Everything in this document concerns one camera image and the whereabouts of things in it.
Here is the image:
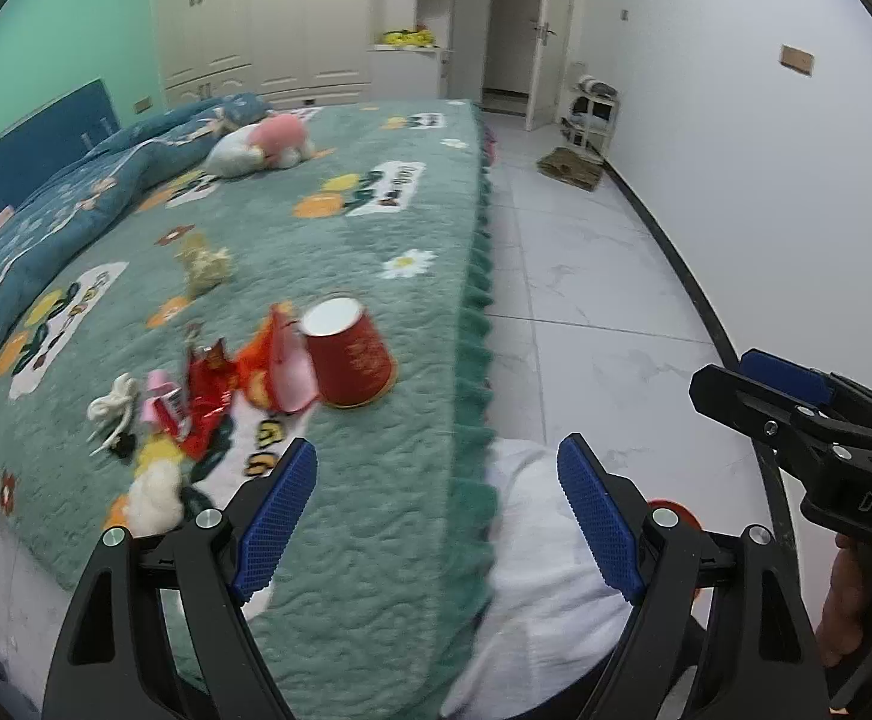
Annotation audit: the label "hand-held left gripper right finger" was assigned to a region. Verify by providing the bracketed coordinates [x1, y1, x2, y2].
[556, 433, 831, 720]

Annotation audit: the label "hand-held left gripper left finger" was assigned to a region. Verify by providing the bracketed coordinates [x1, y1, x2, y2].
[42, 436, 318, 720]

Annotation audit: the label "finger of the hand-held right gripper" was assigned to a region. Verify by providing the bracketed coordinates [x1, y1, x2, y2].
[738, 349, 872, 440]
[689, 364, 872, 466]

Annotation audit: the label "pink plastic object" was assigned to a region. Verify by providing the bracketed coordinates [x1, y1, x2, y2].
[142, 370, 186, 436]

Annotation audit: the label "person's right hand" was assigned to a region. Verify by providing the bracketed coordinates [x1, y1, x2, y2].
[814, 532, 872, 668]

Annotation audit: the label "red candy wrapper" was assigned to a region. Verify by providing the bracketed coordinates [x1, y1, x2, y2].
[183, 337, 238, 458]

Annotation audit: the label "red and orange snack bag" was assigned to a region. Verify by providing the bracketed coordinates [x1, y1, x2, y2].
[235, 304, 321, 413]

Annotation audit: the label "red paper cup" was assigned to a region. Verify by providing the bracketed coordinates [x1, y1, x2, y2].
[299, 296, 398, 410]

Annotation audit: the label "white small toy figure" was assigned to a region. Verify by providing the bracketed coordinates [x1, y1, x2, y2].
[86, 373, 141, 457]

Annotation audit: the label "green printed bed cover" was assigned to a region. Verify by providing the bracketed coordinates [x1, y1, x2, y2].
[0, 101, 501, 720]

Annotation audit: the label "beige crumpled paper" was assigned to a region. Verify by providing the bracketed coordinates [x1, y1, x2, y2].
[176, 234, 231, 299]

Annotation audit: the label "brown doormat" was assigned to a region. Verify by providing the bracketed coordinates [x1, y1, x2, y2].
[537, 146, 603, 192]

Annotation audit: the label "white storage rack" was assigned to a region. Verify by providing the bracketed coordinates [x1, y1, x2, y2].
[562, 75, 621, 158]

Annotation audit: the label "blue floral quilt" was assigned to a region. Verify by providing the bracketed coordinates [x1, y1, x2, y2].
[0, 92, 279, 413]

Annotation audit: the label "pink and white plush toy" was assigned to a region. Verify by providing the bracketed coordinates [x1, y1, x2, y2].
[203, 112, 315, 179]

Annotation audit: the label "white door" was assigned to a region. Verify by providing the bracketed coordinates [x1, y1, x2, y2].
[524, 0, 579, 132]

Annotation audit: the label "blue padded headboard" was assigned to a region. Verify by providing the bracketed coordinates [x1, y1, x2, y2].
[0, 79, 121, 263]

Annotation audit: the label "cream open shelf unit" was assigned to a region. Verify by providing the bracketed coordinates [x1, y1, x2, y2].
[367, 0, 458, 100]

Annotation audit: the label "yellow items on shelf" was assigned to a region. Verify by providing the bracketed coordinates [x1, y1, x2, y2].
[382, 26, 437, 51]

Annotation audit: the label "cream wardrobe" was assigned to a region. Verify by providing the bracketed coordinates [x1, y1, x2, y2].
[152, 0, 377, 110]

